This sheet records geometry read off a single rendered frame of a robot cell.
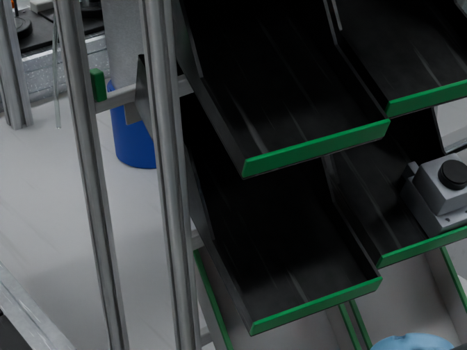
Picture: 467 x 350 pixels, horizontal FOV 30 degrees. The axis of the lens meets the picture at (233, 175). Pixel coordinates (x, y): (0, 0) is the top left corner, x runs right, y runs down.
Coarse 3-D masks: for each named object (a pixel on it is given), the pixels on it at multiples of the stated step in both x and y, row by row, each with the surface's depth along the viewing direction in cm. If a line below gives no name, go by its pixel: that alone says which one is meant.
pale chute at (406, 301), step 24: (408, 264) 98; (432, 264) 98; (384, 288) 96; (408, 288) 97; (432, 288) 98; (456, 288) 95; (360, 312) 95; (384, 312) 96; (408, 312) 96; (432, 312) 97; (456, 312) 96; (360, 336) 91; (384, 336) 95; (456, 336) 97
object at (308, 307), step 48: (144, 96) 86; (192, 96) 91; (192, 144) 87; (192, 192) 80; (240, 192) 85; (288, 192) 85; (240, 240) 81; (288, 240) 82; (336, 240) 83; (240, 288) 78; (288, 288) 79; (336, 288) 80
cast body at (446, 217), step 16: (432, 160) 84; (448, 160) 83; (416, 176) 84; (432, 176) 83; (448, 176) 82; (464, 176) 82; (400, 192) 88; (416, 192) 85; (432, 192) 83; (448, 192) 82; (464, 192) 82; (416, 208) 86; (432, 208) 84; (448, 208) 83; (464, 208) 85; (432, 224) 84; (448, 224) 83; (464, 224) 85
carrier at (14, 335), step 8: (0, 320) 113; (8, 320) 113; (0, 328) 112; (8, 328) 112; (16, 328) 112; (0, 336) 110; (8, 336) 110; (16, 336) 110; (0, 344) 109; (8, 344) 109; (16, 344) 109; (24, 344) 109
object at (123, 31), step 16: (112, 0) 152; (128, 0) 151; (112, 16) 154; (128, 16) 152; (112, 32) 156; (128, 32) 154; (112, 48) 158; (128, 48) 155; (112, 64) 160; (128, 64) 157; (112, 80) 163; (128, 80) 159
